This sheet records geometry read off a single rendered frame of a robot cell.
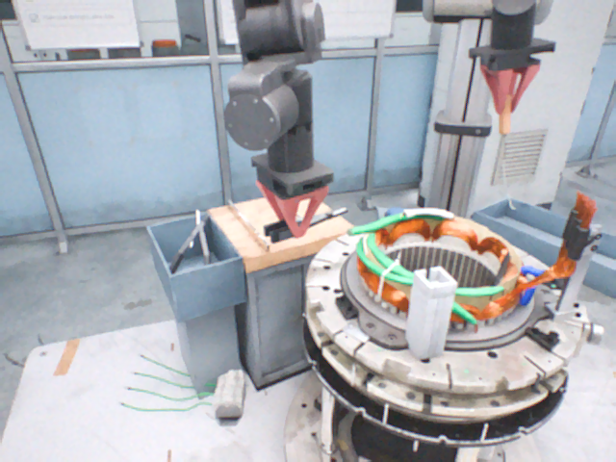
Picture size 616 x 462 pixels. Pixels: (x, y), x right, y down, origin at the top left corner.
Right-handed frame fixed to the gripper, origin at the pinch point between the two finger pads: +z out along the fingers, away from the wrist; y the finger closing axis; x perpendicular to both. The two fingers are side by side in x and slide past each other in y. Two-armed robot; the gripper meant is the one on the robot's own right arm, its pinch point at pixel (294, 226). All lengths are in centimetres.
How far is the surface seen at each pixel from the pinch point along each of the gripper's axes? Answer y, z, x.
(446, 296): 24.1, -3.7, 2.4
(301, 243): -6.0, 7.4, 4.5
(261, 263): -5.8, 8.3, -2.8
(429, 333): 23.9, 0.4, 1.2
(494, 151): -114, 70, 201
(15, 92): -225, 23, -33
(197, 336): -9.6, 21.0, -13.4
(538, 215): 6.0, 10.2, 47.3
